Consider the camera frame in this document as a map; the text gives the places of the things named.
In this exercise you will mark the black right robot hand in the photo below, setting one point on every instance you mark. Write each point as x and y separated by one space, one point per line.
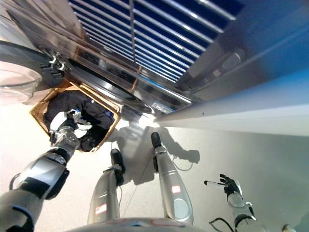
230 186

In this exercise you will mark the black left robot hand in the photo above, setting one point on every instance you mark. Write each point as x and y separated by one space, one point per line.
60 120

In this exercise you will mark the dark clothes pile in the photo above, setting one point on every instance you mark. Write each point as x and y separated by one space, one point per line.
96 113

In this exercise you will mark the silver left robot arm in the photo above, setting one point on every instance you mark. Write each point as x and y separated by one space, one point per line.
38 176

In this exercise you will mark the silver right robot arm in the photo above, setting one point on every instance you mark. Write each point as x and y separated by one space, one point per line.
237 203

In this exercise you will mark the woven wicker laundry basket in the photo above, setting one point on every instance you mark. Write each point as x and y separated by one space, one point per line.
38 113

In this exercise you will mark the grey front-load washing machine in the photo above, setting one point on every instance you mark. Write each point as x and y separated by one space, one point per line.
116 79

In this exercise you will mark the white cabinet side panel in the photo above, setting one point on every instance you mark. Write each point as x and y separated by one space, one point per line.
241 120

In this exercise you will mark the small pale floor object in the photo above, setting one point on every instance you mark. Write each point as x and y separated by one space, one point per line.
287 228

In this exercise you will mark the round black washer door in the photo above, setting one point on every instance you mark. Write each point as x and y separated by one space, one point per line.
19 60

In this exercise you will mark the grey robot torso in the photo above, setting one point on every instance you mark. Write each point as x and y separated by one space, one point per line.
140 226

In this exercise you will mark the blue white energy sticker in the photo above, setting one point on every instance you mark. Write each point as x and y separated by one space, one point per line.
160 107

